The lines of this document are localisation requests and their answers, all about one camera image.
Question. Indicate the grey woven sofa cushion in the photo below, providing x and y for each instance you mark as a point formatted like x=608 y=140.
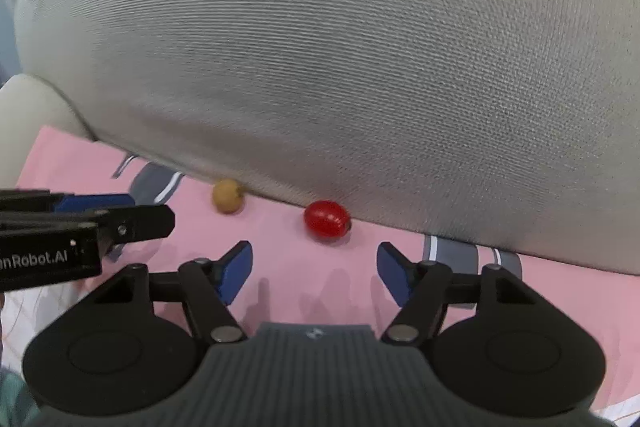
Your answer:
x=340 y=57

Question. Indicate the teal patterned clothing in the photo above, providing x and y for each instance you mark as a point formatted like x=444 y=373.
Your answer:
x=15 y=399

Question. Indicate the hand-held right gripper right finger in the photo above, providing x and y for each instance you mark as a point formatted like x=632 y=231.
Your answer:
x=395 y=272

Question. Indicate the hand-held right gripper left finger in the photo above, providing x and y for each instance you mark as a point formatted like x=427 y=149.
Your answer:
x=235 y=272

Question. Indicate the pink printed blanket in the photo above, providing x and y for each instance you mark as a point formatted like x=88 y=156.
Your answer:
x=310 y=267

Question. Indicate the small brown longan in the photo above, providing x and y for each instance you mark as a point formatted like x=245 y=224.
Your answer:
x=227 y=196

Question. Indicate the red cherry tomato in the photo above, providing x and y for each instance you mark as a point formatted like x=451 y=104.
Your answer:
x=326 y=219

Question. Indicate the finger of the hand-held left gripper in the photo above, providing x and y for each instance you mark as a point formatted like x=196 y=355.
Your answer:
x=100 y=202
x=140 y=222

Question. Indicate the beige sofa armrest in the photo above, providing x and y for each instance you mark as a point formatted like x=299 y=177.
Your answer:
x=35 y=127

